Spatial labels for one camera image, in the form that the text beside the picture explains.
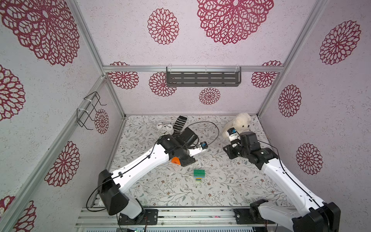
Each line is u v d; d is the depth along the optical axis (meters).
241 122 0.91
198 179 0.86
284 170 0.48
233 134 0.69
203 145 0.64
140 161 0.45
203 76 0.93
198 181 0.86
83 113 0.73
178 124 1.14
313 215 0.39
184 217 0.75
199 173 0.80
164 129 0.99
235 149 0.70
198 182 0.86
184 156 0.61
